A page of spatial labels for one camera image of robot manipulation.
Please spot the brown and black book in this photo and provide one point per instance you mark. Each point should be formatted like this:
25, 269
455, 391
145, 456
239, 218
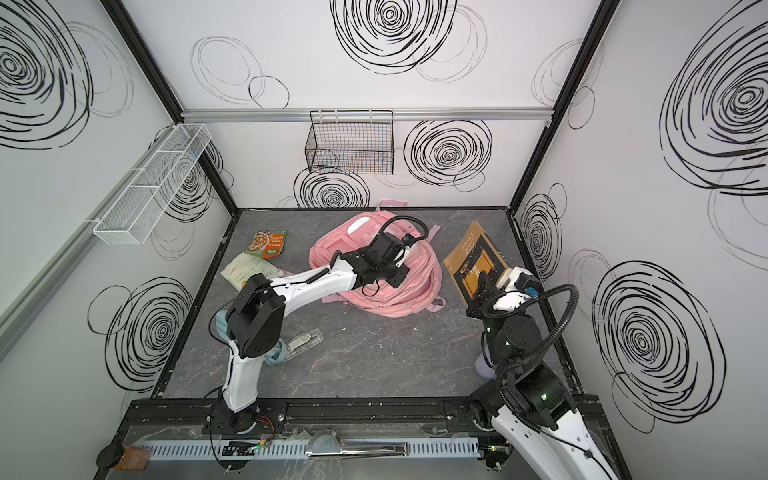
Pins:
475, 254

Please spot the white mesh wall shelf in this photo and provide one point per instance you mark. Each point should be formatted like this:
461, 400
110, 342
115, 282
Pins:
168, 183

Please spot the brown black button box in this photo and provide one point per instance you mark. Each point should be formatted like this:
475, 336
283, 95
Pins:
123, 458

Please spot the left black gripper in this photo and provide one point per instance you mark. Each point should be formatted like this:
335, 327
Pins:
390, 258

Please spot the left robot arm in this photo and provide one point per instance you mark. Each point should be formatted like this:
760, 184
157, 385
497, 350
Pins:
255, 319

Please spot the pink student backpack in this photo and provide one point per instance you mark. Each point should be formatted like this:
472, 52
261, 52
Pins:
419, 291

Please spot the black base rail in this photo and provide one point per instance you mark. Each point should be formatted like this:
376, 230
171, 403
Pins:
453, 414

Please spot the black wire wall basket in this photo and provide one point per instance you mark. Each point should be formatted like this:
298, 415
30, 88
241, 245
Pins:
356, 141

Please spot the light blue pencil pouch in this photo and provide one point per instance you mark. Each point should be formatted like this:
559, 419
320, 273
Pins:
276, 355

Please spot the lilac glasses case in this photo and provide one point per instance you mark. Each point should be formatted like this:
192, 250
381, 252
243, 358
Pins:
483, 368

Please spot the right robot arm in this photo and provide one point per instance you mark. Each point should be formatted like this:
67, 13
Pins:
526, 402

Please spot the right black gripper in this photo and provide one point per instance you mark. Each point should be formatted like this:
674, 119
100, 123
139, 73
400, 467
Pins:
482, 297

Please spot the orange green food packet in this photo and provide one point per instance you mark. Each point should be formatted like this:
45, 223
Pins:
267, 244

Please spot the white green spout pouch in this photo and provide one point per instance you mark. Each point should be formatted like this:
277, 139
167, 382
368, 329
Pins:
244, 266

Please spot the clear plastic packet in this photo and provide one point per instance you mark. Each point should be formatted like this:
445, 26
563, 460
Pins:
303, 342

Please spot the white slotted cable duct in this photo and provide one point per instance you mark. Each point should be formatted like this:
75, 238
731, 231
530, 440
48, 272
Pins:
232, 450

